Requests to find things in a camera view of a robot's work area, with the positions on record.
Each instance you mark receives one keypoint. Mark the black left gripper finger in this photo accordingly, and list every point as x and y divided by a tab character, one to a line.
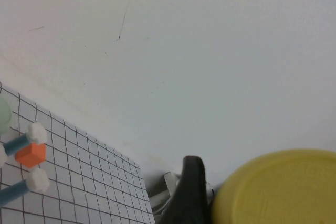
189	197

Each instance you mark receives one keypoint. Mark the orange cube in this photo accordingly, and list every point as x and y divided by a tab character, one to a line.
30	155

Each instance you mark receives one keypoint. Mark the green plastic cup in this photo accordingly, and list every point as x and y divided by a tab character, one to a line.
4	116

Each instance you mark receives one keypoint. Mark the blue cup stand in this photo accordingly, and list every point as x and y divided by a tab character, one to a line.
13	193

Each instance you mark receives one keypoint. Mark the grey metal frame piece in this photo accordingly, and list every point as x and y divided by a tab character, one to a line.
165	195

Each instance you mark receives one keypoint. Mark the white black-grid tablecloth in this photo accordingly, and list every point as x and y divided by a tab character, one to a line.
92	182

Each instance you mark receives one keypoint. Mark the yellow plastic cup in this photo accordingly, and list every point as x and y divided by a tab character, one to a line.
275	190

